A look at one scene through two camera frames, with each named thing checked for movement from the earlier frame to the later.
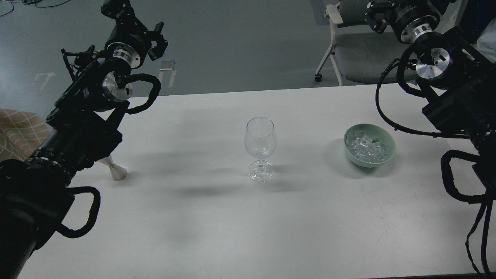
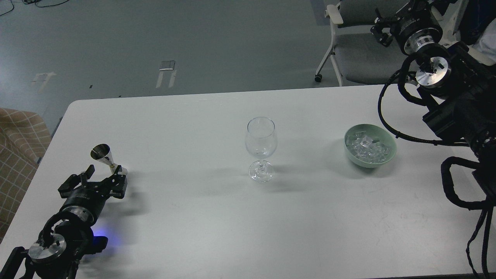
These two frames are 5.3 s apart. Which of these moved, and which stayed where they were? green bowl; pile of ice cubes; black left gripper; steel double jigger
Moved: black left gripper
Stayed: steel double jigger; pile of ice cubes; green bowl
